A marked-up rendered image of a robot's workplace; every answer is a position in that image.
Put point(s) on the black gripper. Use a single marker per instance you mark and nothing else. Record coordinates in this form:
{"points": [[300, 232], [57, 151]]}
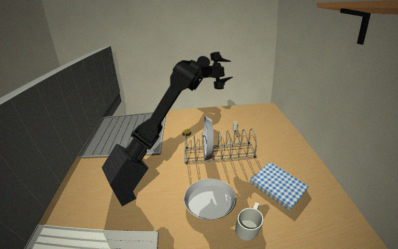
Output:
{"points": [[219, 83]]}

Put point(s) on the blue and white checkered towel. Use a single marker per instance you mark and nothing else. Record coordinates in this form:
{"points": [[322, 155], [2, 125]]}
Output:
{"points": [[279, 185]]}

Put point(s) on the dark grey tiled splashback wall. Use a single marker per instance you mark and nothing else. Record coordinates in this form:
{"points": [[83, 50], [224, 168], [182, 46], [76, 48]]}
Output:
{"points": [[43, 126]]}

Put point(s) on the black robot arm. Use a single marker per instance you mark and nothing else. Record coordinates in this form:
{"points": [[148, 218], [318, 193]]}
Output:
{"points": [[186, 74]]}

